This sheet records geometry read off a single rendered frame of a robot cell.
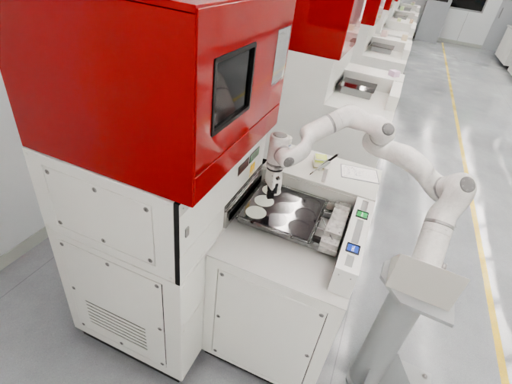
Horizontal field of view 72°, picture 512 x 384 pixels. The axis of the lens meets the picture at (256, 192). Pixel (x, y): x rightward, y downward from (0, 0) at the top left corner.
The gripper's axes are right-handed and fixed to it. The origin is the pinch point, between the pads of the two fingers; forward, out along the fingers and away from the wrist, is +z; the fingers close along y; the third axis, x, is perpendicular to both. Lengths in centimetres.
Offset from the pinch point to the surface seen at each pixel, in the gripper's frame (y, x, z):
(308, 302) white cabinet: -49, -2, 20
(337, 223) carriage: -15.7, -30.9, 10.0
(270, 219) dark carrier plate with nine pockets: -9.0, 1.9, 8.0
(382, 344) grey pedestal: -57, -46, 55
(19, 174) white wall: 99, 130, 39
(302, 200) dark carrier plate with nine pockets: 3.2, -20.0, 8.0
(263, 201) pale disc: 5.3, 0.7, 8.0
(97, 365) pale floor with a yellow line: -8, 89, 98
